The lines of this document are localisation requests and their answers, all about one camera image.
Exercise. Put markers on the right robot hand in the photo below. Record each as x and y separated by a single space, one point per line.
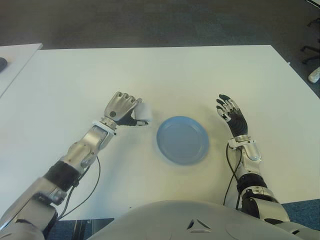
237 122

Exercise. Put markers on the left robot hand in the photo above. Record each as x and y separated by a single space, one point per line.
120 107

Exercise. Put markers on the white charger block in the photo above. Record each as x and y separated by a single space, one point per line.
144 112

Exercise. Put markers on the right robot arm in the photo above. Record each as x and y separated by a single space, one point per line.
252 152

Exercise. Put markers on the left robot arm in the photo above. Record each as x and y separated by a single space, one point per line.
75 155

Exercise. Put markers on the blue round plate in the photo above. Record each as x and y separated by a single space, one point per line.
182 140

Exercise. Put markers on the white shoe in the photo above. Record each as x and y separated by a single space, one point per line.
314 75

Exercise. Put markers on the grey robot torso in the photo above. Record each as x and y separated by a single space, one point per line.
187 220

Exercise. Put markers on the white neighbouring table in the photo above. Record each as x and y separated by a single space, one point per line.
15 58

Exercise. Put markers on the black computer mouse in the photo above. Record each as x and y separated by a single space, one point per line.
3 63

